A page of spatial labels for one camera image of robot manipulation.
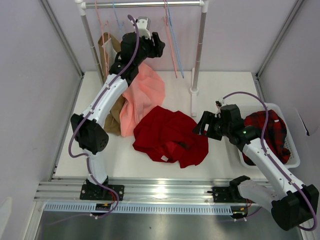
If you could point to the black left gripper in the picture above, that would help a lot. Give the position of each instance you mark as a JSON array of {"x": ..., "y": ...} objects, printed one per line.
[{"x": 156, "y": 51}]

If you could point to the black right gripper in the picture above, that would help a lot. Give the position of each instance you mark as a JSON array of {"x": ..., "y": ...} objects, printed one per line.
[{"x": 212, "y": 125}]

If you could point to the pink wire hanger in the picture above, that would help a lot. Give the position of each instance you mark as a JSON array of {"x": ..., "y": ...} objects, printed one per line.
[
  {"x": 103, "y": 26},
  {"x": 169, "y": 37}
]

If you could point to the red skirt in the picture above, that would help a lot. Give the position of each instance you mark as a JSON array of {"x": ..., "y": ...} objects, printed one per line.
[{"x": 167, "y": 137}]

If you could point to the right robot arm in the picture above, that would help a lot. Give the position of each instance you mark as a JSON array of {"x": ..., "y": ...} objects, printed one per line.
[{"x": 290, "y": 201}]

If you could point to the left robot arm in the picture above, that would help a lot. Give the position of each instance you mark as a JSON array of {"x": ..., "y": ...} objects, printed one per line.
[{"x": 88, "y": 127}]

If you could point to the salmon pink garment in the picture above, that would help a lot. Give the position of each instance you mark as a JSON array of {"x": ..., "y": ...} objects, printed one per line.
[{"x": 146, "y": 91}]

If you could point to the brown garment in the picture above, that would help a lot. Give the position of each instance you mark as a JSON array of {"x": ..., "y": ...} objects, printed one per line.
[{"x": 112, "y": 122}]

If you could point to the red plaid shirt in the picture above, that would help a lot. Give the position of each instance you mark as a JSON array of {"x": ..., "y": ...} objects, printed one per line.
[{"x": 275, "y": 133}]

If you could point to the metal clothes rack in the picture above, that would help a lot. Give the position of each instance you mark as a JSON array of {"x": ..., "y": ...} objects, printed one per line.
[{"x": 204, "y": 4}]

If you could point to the white laundry basket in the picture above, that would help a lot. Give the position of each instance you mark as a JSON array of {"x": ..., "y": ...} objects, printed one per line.
[{"x": 247, "y": 109}]

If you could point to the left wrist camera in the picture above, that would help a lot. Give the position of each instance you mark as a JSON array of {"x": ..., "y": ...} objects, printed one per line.
[{"x": 141, "y": 26}]

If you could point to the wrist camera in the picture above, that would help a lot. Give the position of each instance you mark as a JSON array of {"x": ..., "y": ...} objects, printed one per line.
[
  {"x": 219, "y": 104},
  {"x": 141, "y": 26}
]

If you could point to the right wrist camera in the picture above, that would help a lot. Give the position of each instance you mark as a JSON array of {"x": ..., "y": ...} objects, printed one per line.
[{"x": 219, "y": 104}]

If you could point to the blue wire hanger left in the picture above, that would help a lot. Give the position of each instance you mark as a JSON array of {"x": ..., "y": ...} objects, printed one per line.
[{"x": 120, "y": 24}]

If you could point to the blue wire hanger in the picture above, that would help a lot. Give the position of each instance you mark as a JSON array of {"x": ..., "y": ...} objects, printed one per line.
[
  {"x": 175, "y": 42},
  {"x": 120, "y": 24}
]

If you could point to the blue wire hanger right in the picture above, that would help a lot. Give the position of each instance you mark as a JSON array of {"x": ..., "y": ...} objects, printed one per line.
[{"x": 175, "y": 42}]

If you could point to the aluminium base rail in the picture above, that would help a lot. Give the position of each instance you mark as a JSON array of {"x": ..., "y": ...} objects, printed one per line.
[{"x": 136, "y": 190}]

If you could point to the white slotted cable duct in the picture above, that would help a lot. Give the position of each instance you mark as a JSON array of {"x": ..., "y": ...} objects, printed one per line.
[{"x": 139, "y": 208}]

